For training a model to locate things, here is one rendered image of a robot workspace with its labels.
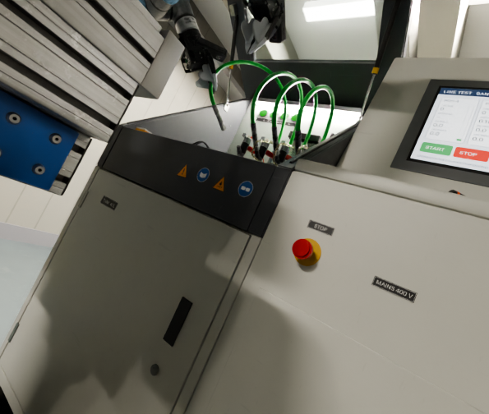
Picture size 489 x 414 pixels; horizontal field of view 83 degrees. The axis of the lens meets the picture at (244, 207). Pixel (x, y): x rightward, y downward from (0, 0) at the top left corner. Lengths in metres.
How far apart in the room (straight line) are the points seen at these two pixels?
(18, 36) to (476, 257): 0.62
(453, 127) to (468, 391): 0.63
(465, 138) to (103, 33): 0.82
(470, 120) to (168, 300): 0.89
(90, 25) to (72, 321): 0.76
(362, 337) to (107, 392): 0.58
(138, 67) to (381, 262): 0.47
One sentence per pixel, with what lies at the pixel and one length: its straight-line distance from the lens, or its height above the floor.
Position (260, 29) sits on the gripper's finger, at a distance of 0.82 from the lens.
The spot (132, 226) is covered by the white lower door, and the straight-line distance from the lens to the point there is 0.83.
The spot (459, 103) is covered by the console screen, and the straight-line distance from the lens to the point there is 1.00.
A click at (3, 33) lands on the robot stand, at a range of 0.38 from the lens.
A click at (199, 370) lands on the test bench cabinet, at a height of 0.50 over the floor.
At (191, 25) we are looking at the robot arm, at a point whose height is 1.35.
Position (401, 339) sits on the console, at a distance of 0.51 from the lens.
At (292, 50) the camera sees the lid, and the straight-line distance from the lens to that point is 1.38.
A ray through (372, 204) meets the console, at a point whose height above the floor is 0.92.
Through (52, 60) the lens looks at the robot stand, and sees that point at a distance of 0.38.
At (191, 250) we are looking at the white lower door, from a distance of 0.67.
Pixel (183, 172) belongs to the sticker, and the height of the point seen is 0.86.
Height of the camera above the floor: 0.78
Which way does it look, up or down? 6 degrees up
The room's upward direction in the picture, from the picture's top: 25 degrees clockwise
